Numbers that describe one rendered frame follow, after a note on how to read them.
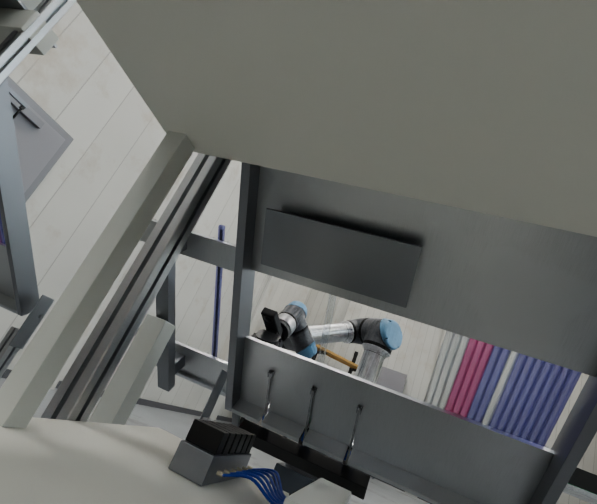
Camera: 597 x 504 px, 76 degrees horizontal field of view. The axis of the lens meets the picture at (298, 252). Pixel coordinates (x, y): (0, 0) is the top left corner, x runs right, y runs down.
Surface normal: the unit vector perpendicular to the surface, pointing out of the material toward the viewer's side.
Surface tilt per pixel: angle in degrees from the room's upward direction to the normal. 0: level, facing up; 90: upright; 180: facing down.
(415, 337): 90
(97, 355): 90
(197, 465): 90
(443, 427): 136
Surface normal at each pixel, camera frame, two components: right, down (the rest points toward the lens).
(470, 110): -0.37, 0.86
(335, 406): -0.39, 0.31
